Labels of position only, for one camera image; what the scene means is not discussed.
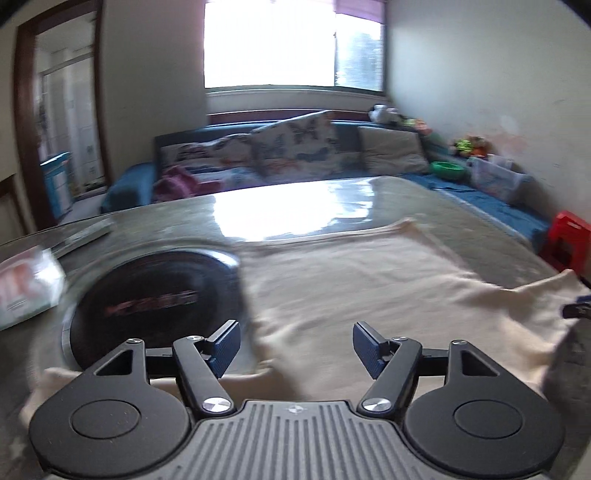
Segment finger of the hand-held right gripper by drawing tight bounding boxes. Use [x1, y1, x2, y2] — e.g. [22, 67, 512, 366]
[562, 295, 591, 320]

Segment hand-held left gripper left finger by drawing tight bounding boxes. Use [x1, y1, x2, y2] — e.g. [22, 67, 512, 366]
[83, 320, 242, 416]

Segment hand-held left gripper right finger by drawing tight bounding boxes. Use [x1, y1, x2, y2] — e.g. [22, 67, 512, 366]
[352, 322, 513, 416]

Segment cream garment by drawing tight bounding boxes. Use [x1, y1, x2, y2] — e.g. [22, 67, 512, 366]
[21, 219, 590, 416]

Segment red plastic stool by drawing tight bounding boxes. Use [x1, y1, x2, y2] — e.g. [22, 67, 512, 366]
[538, 211, 591, 274]

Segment black round induction cooker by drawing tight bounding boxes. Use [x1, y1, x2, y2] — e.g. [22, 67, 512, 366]
[61, 247, 244, 371]

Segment blue sofa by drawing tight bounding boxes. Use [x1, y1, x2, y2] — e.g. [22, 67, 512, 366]
[102, 117, 551, 241]

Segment clear storage box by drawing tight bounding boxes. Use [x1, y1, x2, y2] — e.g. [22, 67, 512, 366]
[468, 156, 533, 205]

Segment pink cloth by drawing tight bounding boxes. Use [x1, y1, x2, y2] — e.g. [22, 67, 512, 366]
[154, 165, 200, 202]

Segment long butterfly print pillow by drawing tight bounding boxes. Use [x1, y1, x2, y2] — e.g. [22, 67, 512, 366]
[159, 134, 260, 186]

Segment green bowl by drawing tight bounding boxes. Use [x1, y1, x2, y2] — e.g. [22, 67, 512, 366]
[430, 161, 467, 181]

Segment colourful toys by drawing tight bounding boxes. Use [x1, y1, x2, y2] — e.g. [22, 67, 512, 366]
[449, 136, 491, 160]

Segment beige pillow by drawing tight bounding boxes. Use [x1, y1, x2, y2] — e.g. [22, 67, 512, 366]
[358, 126, 431, 175]

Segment tissue packet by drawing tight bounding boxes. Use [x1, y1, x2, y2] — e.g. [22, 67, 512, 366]
[0, 244, 66, 331]

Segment large butterfly print pillow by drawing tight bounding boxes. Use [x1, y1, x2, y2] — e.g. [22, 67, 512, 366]
[250, 111, 343, 179]

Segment blue white box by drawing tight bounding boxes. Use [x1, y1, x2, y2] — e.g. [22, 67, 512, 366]
[40, 152, 75, 220]

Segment white plush toy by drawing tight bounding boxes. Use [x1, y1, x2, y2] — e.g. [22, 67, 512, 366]
[368, 104, 400, 125]

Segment window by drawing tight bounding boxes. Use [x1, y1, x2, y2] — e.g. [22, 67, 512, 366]
[203, 0, 387, 91]

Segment purple window blind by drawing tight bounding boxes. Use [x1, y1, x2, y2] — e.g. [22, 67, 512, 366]
[335, 0, 387, 25]

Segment dark wooden door frame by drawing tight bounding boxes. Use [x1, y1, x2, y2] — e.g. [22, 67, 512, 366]
[13, 0, 115, 232]

